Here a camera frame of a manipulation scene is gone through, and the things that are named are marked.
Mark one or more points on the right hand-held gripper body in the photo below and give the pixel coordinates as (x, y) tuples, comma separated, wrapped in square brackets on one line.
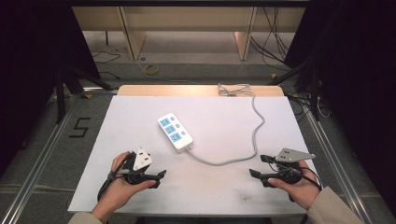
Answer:
[(292, 155)]

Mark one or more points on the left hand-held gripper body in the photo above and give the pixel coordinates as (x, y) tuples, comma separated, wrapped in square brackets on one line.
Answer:
[(141, 160)]

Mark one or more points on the white power strip blue sockets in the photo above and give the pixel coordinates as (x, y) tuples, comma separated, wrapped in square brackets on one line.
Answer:
[(174, 132)]

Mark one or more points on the person's left hand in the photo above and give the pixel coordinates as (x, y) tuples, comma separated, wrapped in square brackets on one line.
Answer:
[(120, 193)]

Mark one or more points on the person's right hand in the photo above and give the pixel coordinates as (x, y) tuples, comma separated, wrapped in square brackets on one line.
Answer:
[(303, 193)]

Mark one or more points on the white board table cover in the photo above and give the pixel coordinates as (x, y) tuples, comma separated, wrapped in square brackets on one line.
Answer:
[(218, 186)]

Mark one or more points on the black metal stand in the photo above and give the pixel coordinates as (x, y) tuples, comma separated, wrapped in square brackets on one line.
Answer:
[(74, 82), (311, 81)]

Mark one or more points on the wooden table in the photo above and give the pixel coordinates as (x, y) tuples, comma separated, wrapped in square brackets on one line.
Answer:
[(186, 90)]

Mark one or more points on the yellow tape roll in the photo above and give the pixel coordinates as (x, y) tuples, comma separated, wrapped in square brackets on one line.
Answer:
[(152, 69)]

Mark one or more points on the beige wooden shelf unit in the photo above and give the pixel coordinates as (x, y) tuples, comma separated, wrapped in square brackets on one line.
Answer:
[(186, 18)]

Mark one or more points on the metal floor rail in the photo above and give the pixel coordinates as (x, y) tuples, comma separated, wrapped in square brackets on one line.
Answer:
[(336, 168), (34, 168)]

